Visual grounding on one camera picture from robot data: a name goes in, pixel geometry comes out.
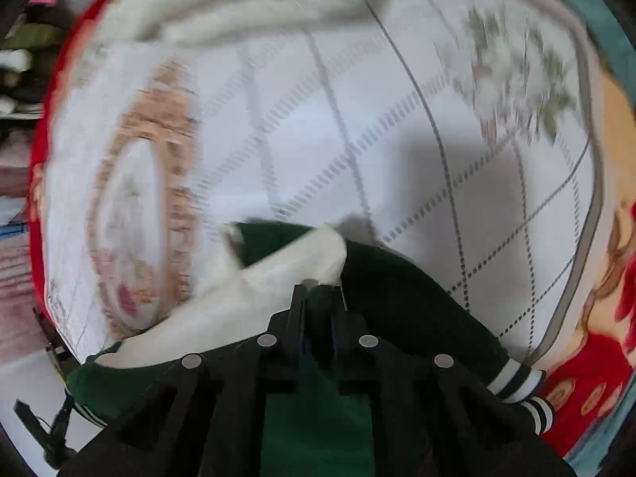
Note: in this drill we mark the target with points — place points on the red floral blanket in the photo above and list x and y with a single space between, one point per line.
586 387

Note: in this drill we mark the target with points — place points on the white diamond-patterned quilt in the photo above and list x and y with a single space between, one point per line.
323 134

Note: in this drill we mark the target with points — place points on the blue bed sheet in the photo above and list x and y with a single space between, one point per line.
591 437

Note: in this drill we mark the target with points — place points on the green and white varsity jacket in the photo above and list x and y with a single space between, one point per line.
397 303

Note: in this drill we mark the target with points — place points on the black metal stand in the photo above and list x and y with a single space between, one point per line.
54 432

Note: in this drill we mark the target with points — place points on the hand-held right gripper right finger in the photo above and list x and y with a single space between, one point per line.
338 318

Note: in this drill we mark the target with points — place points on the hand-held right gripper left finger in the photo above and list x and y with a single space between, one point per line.
298 318

